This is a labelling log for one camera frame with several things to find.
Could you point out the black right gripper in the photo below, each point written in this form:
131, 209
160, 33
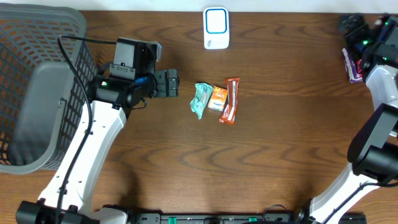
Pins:
349, 40

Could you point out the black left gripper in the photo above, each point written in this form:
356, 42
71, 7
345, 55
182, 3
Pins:
172, 83

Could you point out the pink purple floral pad pack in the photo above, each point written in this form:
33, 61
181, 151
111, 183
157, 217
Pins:
351, 67

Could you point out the teal snack packet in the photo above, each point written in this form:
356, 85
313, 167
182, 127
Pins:
201, 99

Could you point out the small orange tissue pack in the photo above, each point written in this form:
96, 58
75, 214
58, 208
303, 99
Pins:
218, 98

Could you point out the orange snack bar wrapper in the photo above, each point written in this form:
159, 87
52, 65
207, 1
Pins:
229, 112

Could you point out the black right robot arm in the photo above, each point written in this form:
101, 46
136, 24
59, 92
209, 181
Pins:
372, 161

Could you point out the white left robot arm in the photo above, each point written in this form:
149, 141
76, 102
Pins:
68, 196

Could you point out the white barcode scanner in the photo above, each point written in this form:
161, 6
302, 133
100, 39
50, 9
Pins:
216, 28

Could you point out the grey plastic shopping basket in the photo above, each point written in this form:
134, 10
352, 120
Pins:
42, 55

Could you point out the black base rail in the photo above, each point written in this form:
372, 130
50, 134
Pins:
156, 218

